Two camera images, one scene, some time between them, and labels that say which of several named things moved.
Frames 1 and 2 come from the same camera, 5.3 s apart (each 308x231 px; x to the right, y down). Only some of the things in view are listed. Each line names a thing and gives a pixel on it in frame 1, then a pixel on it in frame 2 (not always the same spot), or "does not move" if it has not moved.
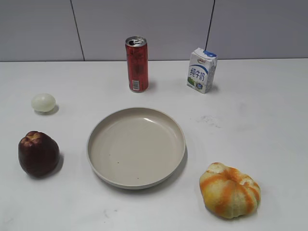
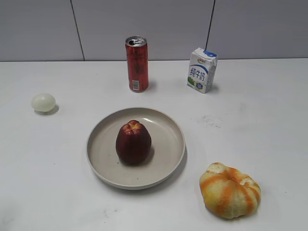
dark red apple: x=38 y=154 → x=133 y=143
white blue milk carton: x=201 y=70 does not move
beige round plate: x=136 y=148 does not move
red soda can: x=137 y=63 does not move
